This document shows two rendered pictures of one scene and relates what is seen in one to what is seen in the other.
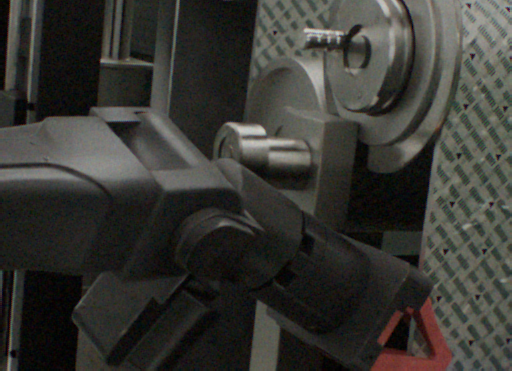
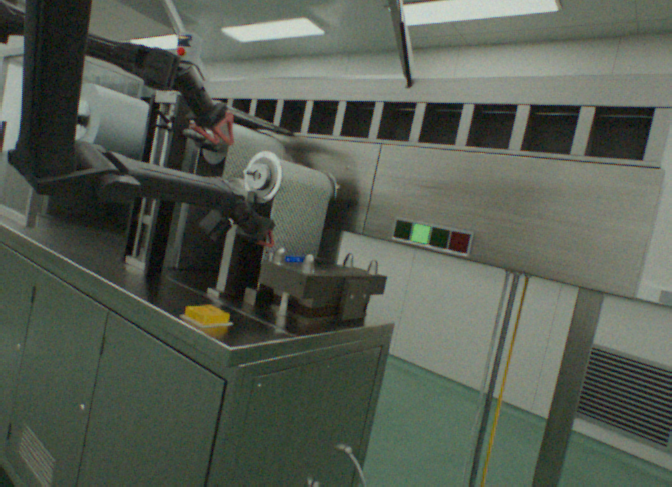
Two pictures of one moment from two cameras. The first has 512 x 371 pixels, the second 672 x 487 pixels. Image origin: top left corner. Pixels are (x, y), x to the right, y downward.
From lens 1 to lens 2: 0.50 m
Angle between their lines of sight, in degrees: 27
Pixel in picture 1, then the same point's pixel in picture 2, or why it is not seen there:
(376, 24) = (262, 170)
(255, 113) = not seen: hidden behind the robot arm
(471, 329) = (278, 238)
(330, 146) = (249, 196)
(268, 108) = not seen: hidden behind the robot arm
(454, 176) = (277, 204)
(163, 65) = not seen: hidden behind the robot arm
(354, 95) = (256, 185)
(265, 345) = (229, 242)
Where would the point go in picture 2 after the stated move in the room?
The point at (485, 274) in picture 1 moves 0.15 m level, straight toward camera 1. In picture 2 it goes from (281, 226) to (288, 231)
